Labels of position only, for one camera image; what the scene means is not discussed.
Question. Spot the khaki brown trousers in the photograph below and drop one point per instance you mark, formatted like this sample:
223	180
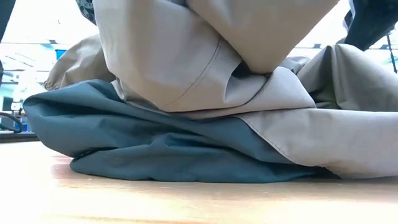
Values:
186	62

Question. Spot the teal garment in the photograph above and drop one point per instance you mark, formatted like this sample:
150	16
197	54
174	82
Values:
124	140

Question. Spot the blue monitor screen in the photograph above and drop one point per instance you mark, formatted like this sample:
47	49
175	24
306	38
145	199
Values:
61	54

